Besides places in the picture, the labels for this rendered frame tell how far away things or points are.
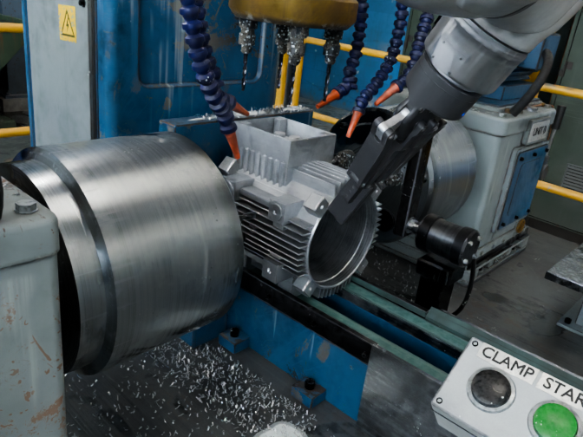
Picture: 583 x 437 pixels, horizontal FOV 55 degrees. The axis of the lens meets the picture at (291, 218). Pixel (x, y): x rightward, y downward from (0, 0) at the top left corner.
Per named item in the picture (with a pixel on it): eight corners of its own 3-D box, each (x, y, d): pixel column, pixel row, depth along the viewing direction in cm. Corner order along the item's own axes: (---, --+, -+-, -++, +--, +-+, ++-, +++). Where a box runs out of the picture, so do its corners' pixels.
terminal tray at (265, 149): (229, 166, 87) (232, 120, 84) (277, 158, 94) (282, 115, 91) (284, 190, 79) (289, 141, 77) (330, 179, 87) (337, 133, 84)
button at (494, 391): (465, 400, 45) (462, 391, 44) (483, 370, 46) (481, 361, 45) (500, 420, 43) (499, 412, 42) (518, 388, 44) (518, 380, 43)
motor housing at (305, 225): (202, 260, 90) (209, 146, 82) (284, 234, 103) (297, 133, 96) (291, 316, 77) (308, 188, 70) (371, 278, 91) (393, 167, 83)
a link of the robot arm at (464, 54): (439, -9, 52) (402, 43, 56) (507, 55, 49) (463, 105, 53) (481, -2, 59) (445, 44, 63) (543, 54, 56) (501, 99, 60)
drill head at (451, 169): (281, 226, 107) (296, 96, 98) (396, 189, 136) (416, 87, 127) (389, 278, 92) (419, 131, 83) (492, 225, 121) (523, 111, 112)
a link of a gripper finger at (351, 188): (375, 175, 66) (360, 179, 64) (352, 202, 70) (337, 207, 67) (367, 166, 67) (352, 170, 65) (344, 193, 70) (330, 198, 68)
